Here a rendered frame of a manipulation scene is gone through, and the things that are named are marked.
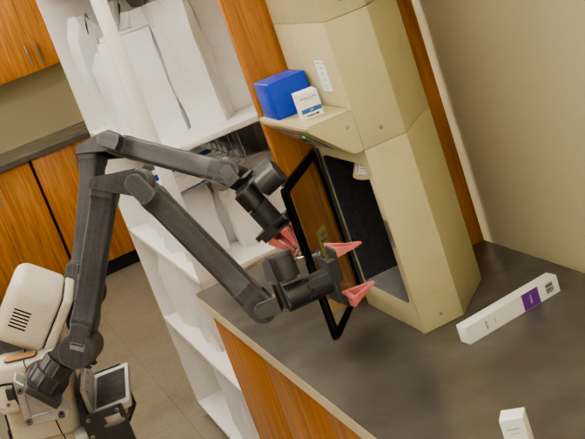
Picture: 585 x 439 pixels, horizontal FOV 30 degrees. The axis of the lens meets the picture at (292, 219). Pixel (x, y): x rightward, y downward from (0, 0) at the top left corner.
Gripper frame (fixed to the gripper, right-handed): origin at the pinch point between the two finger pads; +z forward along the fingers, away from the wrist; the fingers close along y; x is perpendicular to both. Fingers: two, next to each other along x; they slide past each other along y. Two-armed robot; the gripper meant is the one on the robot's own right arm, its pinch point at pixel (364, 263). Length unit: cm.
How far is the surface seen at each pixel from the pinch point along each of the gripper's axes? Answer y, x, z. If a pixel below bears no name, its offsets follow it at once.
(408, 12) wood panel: 41, 46, 50
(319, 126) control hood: 30.1, 9.2, 3.2
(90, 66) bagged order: 42, 198, -8
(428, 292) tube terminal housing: -16.7, 9.0, 16.2
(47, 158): -32, 510, -4
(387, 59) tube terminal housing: 37.9, 11.0, 24.5
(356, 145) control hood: 22.8, 9.2, 10.2
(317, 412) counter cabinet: -40.1, 25.7, -14.7
